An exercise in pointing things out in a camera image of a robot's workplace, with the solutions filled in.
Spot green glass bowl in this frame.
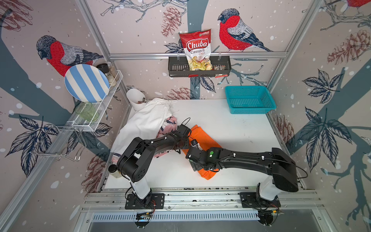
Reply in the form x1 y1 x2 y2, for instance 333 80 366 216
74 102 99 122

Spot chrome wire wall rack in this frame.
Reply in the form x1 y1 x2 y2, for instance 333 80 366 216
29 125 87 162

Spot dark lid spice jar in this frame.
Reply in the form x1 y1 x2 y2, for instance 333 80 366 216
96 63 115 85

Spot black wire wall basket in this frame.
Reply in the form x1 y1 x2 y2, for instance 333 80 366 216
168 56 231 78

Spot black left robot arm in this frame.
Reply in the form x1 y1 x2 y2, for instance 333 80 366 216
117 124 191 204

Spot pink patterned shorts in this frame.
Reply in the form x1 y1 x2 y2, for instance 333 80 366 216
112 116 177 164

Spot red Chuba chips bag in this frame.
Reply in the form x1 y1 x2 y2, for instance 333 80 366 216
180 30 213 71

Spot white ceramic cup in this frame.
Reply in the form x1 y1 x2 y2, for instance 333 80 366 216
126 89 147 111

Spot orange shorts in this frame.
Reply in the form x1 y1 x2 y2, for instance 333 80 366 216
189 125 221 180

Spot teal plastic basket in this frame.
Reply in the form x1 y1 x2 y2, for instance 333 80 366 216
225 86 276 114

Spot blue white striped plate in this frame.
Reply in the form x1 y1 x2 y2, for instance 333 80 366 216
64 64 110 103

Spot white shorts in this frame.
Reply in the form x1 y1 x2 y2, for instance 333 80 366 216
111 98 172 155

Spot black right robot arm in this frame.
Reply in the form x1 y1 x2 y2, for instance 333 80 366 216
185 147 299 202

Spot black cap bottle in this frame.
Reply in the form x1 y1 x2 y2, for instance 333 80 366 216
108 164 123 178

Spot small snack packet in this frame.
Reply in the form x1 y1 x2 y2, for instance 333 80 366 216
213 65 226 71

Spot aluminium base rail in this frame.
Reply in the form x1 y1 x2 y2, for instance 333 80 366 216
79 188 324 226

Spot clear acrylic wall shelf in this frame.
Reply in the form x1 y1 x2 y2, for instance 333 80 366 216
58 70 123 132

